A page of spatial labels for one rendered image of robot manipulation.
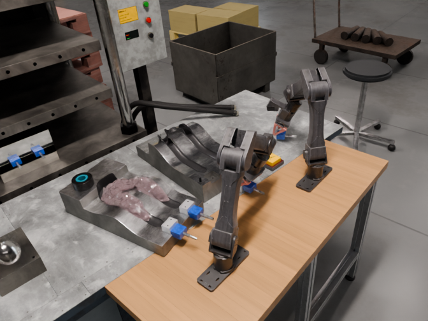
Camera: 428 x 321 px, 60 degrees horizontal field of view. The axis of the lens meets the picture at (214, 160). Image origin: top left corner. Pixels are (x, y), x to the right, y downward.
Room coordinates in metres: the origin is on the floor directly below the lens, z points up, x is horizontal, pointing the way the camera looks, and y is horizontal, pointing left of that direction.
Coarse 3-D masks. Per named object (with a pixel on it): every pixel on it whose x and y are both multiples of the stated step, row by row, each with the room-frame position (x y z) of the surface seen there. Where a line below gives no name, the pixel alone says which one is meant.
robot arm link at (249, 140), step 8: (232, 128) 0.99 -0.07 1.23; (224, 136) 0.97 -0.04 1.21; (232, 136) 0.96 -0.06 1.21; (240, 136) 0.99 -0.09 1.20; (248, 136) 0.95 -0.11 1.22; (256, 136) 1.03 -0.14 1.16; (264, 136) 1.09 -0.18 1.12; (224, 144) 0.95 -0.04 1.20; (232, 144) 0.98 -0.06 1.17; (240, 144) 0.97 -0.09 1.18; (248, 144) 0.92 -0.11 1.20; (256, 144) 1.03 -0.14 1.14; (264, 144) 1.08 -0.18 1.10; (248, 152) 0.91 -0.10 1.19; (248, 160) 0.91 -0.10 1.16; (248, 168) 0.91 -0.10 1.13
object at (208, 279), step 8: (240, 248) 0.88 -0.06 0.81; (216, 256) 0.80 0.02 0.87; (240, 256) 0.85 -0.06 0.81; (216, 264) 0.80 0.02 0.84; (224, 264) 0.78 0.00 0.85; (232, 264) 0.80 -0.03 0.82; (208, 272) 0.80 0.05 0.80; (216, 272) 0.79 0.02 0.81; (224, 272) 0.78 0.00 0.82; (200, 280) 0.77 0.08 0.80; (208, 280) 0.76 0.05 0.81; (216, 280) 0.76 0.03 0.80; (208, 288) 0.73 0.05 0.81; (216, 288) 0.73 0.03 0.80
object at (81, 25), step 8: (56, 8) 3.86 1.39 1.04; (64, 8) 3.83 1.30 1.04; (64, 16) 3.51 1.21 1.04; (72, 16) 3.50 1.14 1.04; (80, 16) 3.54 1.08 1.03; (64, 24) 3.83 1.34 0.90; (72, 24) 3.48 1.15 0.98; (80, 24) 3.53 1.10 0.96; (88, 24) 3.58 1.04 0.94; (88, 32) 3.56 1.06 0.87; (80, 56) 3.50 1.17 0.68; (88, 56) 3.61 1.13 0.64; (96, 56) 3.63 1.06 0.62; (80, 64) 3.73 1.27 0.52; (88, 64) 3.55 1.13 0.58; (96, 64) 3.61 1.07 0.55; (88, 72) 3.56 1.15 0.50; (96, 72) 3.62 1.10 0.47; (112, 104) 3.63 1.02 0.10
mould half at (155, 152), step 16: (192, 128) 1.52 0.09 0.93; (144, 144) 1.54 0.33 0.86; (160, 144) 1.41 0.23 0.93; (176, 144) 1.42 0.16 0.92; (192, 144) 1.43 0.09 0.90; (208, 144) 1.44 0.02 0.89; (160, 160) 1.36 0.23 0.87; (176, 160) 1.33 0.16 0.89; (208, 160) 1.31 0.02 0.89; (176, 176) 1.28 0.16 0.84; (192, 176) 1.21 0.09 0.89; (192, 192) 1.20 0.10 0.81; (208, 192) 1.16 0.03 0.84
